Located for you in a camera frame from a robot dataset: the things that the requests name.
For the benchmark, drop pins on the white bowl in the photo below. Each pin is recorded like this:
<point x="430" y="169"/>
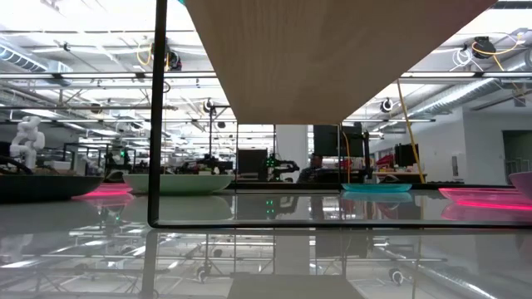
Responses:
<point x="187" y="184"/>

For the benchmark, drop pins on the teal translucent plate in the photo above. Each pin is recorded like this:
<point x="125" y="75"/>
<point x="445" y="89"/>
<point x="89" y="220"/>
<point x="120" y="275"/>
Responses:
<point x="376" y="187"/>

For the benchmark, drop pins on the pink translucent plate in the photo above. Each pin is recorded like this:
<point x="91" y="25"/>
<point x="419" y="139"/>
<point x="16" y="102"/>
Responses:
<point x="110" y="190"/>
<point x="478" y="195"/>

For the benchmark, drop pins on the black plate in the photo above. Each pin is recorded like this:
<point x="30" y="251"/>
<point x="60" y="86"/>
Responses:
<point x="45" y="189"/>

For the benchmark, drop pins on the lilac plate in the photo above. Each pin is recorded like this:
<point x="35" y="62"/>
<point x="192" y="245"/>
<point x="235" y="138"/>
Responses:
<point x="523" y="182"/>

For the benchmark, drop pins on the black background robot arm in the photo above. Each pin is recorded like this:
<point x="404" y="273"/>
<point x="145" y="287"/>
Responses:
<point x="287" y="166"/>

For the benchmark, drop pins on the black computer monitor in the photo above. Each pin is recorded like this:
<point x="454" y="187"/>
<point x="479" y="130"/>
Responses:
<point x="252" y="162"/>
<point x="406" y="155"/>

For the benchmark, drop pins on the white column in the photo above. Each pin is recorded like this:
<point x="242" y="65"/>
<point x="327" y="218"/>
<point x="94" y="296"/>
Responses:
<point x="293" y="145"/>

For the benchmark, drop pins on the person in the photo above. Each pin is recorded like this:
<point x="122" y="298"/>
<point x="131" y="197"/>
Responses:
<point x="311" y="170"/>

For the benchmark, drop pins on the large black monitor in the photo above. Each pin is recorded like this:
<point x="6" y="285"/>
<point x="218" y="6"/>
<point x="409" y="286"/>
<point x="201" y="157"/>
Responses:
<point x="328" y="141"/>

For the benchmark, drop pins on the red bag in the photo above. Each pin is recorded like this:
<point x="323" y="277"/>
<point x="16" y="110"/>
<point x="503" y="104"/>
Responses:
<point x="384" y="160"/>

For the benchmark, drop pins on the light wooden desk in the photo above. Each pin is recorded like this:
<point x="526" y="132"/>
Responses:
<point x="399" y="176"/>

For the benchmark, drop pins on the black robot workstation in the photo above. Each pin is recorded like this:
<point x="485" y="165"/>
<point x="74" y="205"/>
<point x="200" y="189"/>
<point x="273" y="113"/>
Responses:
<point x="118" y="166"/>

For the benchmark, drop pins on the wooden workbench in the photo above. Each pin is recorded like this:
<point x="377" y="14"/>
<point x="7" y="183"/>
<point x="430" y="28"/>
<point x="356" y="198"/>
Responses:
<point x="54" y="171"/>

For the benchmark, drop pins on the white humanoid robot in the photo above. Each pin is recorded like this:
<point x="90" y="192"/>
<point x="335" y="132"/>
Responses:
<point x="27" y="141"/>

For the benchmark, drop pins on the wooden shelf with black frame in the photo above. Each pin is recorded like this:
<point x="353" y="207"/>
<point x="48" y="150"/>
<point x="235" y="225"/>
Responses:
<point x="324" y="62"/>

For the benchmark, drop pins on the silver ventilation duct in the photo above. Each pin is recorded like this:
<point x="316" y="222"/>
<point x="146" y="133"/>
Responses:
<point x="449" y="106"/>

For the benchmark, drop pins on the black table frame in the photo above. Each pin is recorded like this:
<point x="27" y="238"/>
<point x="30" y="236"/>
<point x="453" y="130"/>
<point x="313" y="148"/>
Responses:
<point x="457" y="184"/>

